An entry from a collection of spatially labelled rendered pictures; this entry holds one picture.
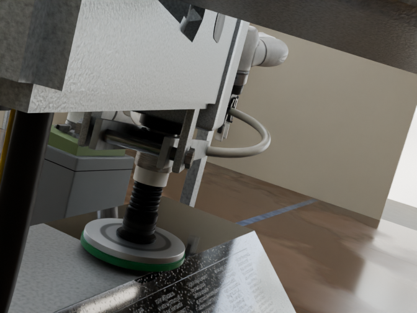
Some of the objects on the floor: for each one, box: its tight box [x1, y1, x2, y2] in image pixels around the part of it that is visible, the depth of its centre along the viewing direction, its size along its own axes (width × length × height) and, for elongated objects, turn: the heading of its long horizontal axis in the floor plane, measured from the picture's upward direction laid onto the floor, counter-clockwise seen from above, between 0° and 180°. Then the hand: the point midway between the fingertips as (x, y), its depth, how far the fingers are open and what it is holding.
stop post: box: [179, 129, 214, 207], centre depth 306 cm, size 20×20×109 cm
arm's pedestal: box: [30, 145, 135, 226], centre depth 223 cm, size 50×50×80 cm
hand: (222, 131), depth 183 cm, fingers closed on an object, 4 cm apart
